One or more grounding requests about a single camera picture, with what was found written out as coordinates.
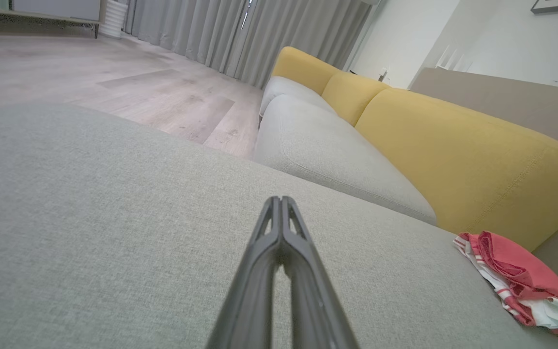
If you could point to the red Bulls 23 jersey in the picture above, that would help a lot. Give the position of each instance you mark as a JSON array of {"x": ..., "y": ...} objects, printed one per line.
[{"x": 516, "y": 266}]

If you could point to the grey sofa seat cushion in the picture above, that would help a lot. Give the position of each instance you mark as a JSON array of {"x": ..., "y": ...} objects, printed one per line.
[
  {"x": 337, "y": 155},
  {"x": 288, "y": 89}
]

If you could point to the grey pleated curtain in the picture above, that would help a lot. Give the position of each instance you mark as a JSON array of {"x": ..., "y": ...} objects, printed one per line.
[{"x": 259, "y": 39}]

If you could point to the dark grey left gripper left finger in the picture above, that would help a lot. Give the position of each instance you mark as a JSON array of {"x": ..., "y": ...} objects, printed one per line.
[{"x": 252, "y": 291}]

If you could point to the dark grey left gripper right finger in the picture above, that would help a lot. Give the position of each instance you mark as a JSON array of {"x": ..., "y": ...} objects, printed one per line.
[{"x": 315, "y": 300}]

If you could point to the mint and grey TV cabinet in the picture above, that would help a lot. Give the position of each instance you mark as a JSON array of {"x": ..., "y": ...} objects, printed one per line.
[{"x": 41, "y": 9}]

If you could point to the grey and yellow sofa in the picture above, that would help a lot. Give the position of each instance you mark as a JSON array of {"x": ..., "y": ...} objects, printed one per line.
[{"x": 114, "y": 232}]

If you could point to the long yellow back cushion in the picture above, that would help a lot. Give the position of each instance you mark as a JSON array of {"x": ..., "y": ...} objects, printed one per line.
[{"x": 477, "y": 160}]

